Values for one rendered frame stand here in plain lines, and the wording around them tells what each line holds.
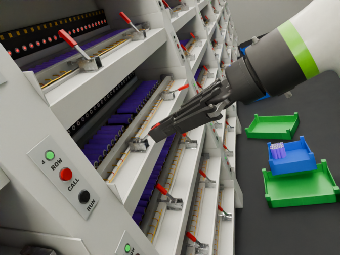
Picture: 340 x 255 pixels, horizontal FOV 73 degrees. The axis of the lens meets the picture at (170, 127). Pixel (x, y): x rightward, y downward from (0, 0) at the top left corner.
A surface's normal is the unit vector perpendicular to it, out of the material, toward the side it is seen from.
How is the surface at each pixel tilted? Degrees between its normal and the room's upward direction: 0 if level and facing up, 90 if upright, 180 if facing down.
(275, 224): 0
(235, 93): 85
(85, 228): 90
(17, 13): 90
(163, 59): 90
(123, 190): 15
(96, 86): 105
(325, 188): 0
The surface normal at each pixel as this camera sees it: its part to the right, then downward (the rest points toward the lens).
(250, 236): -0.42, -0.81
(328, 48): -0.28, 0.59
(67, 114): 0.96, -0.02
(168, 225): -0.18, -0.84
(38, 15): 0.88, -0.24
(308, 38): -0.53, 0.15
